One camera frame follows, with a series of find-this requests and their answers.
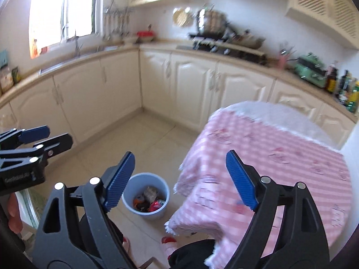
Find steel stock pot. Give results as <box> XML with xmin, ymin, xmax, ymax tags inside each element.
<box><xmin>195</xmin><ymin>4</ymin><xmax>227</xmax><ymax>37</ymax></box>

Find green yellow bottle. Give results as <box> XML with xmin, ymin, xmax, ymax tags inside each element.
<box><xmin>346</xmin><ymin>81</ymin><xmax>359</xmax><ymax>114</ymax></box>

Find steel wok pan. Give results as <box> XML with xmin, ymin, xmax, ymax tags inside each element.
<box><xmin>230</xmin><ymin>29</ymin><xmax>266</xmax><ymax>50</ymax></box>

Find red bowl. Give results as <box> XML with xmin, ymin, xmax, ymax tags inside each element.
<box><xmin>137</xmin><ymin>24</ymin><xmax>156</xmax><ymax>43</ymax></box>

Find hanging utensil rack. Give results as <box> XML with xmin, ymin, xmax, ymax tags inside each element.
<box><xmin>102</xmin><ymin>0</ymin><xmax>133</xmax><ymax>43</ymax></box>

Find cream kitchen cabinets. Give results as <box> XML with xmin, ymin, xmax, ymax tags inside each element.
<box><xmin>1</xmin><ymin>44</ymin><xmax>358</xmax><ymax>148</ymax></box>

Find pink checkered tablecloth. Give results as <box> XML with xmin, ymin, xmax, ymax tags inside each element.
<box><xmin>165</xmin><ymin>101</ymin><xmax>352</xmax><ymax>268</ymax></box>

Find blue trash bin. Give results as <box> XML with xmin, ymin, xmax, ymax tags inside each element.
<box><xmin>122</xmin><ymin>172</ymin><xmax>170</xmax><ymax>220</ymax></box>

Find kitchen window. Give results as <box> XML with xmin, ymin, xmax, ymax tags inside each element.
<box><xmin>28</xmin><ymin>0</ymin><xmax>96</xmax><ymax>59</ymax></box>

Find pink utensil cup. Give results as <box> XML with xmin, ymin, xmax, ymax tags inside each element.
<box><xmin>277</xmin><ymin>41</ymin><xmax>295</xmax><ymax>70</ymax></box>

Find black gas stove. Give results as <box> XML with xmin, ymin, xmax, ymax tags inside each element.
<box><xmin>176</xmin><ymin>33</ymin><xmax>268</xmax><ymax>66</ymax></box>

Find dark condiment bottle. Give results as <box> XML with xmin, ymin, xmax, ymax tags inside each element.
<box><xmin>336</xmin><ymin>70</ymin><xmax>352</xmax><ymax>104</ymax></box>

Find cream upper wall cabinet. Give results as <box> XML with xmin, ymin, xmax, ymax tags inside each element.
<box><xmin>286</xmin><ymin>0</ymin><xmax>358</xmax><ymax>50</ymax></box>

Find green electric cooker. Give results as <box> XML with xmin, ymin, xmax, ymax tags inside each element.
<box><xmin>295</xmin><ymin>52</ymin><xmax>327</xmax><ymax>89</ymax></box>

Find dark soy sauce bottle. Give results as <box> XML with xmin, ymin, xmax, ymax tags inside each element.
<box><xmin>324</xmin><ymin>61</ymin><xmax>338</xmax><ymax>93</ymax></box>

